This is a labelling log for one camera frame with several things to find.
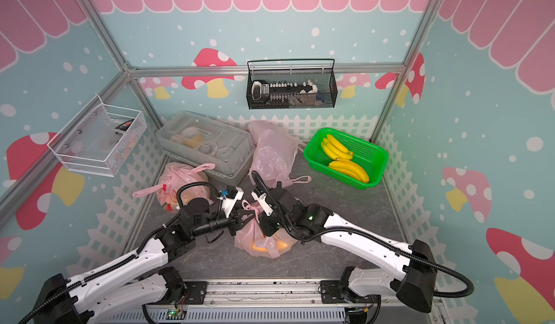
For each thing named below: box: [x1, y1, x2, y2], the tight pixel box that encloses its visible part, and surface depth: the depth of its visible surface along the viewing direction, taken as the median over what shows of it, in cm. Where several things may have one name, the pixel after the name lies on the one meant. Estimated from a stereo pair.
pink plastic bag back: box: [247, 120, 313, 188], surface depth 96 cm
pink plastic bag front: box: [132, 162, 217, 212], surface depth 88 cm
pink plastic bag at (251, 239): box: [234, 199, 299, 259], surface depth 73 cm
